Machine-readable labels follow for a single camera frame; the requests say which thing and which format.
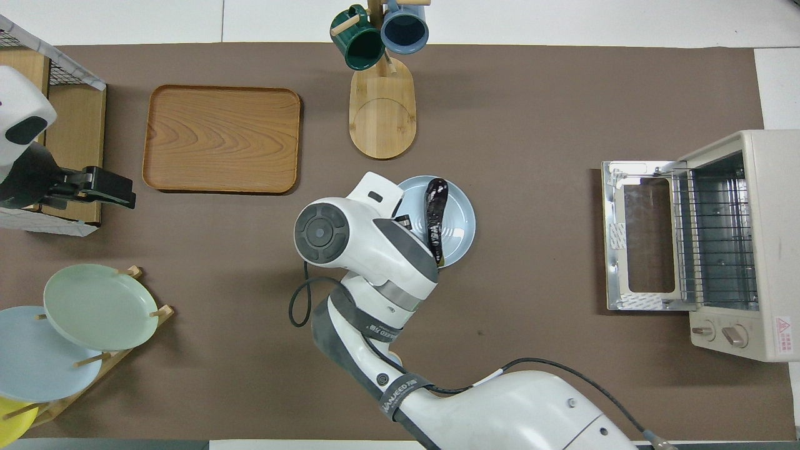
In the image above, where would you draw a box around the brown table mat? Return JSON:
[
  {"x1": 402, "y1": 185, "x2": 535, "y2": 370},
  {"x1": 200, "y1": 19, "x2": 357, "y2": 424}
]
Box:
[{"x1": 0, "y1": 42, "x2": 796, "y2": 441}]

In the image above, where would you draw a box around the cream toaster oven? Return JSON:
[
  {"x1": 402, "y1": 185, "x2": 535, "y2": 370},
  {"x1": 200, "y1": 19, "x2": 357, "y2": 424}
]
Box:
[{"x1": 602, "y1": 129, "x2": 800, "y2": 363}]

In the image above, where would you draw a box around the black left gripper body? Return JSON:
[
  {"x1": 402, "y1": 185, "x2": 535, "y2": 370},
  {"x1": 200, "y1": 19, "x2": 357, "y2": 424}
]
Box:
[{"x1": 47, "y1": 166, "x2": 135, "y2": 201}]

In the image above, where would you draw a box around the rectangular wooden tray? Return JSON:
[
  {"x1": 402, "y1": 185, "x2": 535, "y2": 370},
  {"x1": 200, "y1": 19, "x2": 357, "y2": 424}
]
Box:
[{"x1": 142, "y1": 84, "x2": 302, "y2": 194}]

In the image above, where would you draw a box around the dark green mug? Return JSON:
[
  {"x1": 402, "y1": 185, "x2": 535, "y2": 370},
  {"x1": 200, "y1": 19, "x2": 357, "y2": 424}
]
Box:
[{"x1": 330, "y1": 5, "x2": 386, "y2": 71}]

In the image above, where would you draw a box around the black wire basket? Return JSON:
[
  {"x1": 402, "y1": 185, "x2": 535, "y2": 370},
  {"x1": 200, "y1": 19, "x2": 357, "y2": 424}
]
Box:
[{"x1": 0, "y1": 16, "x2": 107, "y2": 91}]

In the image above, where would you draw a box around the light blue racked plate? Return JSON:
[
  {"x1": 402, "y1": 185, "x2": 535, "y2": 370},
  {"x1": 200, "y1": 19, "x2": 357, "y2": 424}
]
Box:
[{"x1": 0, "y1": 305, "x2": 104, "y2": 403}]

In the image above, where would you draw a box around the blue mug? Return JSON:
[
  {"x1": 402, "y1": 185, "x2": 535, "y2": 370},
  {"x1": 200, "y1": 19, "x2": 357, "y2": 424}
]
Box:
[{"x1": 380, "y1": 0, "x2": 430, "y2": 55}]

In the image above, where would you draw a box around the wooden shelf unit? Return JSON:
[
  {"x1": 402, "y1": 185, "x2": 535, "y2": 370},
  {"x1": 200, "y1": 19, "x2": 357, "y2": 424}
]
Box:
[{"x1": 0, "y1": 16, "x2": 107, "y2": 237}]

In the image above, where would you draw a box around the metal wire oven rack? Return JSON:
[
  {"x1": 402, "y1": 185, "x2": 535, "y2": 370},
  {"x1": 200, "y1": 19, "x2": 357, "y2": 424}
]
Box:
[{"x1": 672, "y1": 167, "x2": 761, "y2": 308}]

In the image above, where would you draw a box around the yellow racked plate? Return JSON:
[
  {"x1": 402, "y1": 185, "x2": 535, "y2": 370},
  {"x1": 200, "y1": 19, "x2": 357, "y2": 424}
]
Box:
[{"x1": 0, "y1": 396, "x2": 39, "y2": 448}]

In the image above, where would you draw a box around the wooden plate rack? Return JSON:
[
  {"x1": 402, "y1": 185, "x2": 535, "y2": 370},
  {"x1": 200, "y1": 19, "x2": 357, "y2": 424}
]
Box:
[{"x1": 3, "y1": 266, "x2": 176, "y2": 429}]

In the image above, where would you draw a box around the wooden mug tree stand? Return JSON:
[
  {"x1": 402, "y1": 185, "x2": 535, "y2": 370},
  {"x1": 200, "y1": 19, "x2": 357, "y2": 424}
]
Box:
[{"x1": 330, "y1": 0, "x2": 432, "y2": 161}]

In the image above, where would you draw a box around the dark purple eggplant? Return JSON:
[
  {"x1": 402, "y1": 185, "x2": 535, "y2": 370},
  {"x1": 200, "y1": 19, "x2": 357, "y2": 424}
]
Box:
[{"x1": 425, "y1": 178, "x2": 449, "y2": 267}]

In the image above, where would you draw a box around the pale green racked plate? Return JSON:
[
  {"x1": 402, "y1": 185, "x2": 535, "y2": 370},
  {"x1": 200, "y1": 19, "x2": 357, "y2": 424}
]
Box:
[{"x1": 43, "y1": 263, "x2": 159, "y2": 352}]

